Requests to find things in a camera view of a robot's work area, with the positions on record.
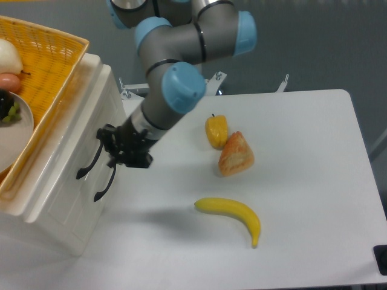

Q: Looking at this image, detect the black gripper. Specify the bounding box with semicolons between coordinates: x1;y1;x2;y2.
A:
96;117;153;169

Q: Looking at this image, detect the white top drawer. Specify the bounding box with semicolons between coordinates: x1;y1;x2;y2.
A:
27;65;126;227

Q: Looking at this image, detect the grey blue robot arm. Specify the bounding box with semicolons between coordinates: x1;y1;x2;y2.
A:
97;1;257;168

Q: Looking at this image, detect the white drawer cabinet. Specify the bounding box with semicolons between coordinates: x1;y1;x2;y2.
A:
1;54;126;256

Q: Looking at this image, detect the white plate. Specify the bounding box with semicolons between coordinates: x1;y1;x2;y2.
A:
1;93;34;173

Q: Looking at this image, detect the yellow woven basket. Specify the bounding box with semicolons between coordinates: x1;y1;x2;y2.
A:
1;16;89;201

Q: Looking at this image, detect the dark grape bunch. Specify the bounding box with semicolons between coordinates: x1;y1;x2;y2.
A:
1;89;22;124

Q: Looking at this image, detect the yellow bell pepper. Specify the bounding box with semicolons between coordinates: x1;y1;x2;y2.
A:
205;115;228;149

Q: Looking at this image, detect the pink sausage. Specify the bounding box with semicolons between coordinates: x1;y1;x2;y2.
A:
0;73;21;93

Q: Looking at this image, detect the yellow banana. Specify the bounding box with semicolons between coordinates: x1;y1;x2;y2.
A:
194;198;261;248

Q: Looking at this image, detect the orange bread piece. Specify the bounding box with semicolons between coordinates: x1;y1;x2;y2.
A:
218;131;255;176

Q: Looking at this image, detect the black corner device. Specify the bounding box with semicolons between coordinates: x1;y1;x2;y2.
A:
373;245;387;276

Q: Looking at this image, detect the black top drawer handle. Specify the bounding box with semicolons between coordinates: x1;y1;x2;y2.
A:
76;138;103;179

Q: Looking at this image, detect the black drawer handle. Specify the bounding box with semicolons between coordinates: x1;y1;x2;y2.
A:
93;165;117;202
76;138;103;179

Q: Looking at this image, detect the black lower drawer handle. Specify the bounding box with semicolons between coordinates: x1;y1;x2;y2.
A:
93;165;117;202

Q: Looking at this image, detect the metal table bracket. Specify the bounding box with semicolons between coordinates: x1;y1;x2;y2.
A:
205;71;227;96

